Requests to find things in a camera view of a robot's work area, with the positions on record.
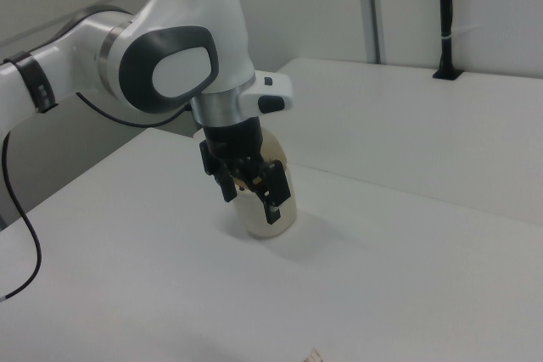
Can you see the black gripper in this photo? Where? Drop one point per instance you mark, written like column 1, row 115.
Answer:
column 233, row 141

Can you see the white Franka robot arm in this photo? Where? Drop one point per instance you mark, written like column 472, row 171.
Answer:
column 178, row 10

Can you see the small white bin with lid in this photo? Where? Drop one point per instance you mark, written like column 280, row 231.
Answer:
column 281, row 218

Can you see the grey partition frame post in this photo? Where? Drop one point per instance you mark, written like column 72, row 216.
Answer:
column 374, row 10

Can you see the black camera stand pole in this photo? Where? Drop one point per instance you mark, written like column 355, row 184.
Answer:
column 445, row 18

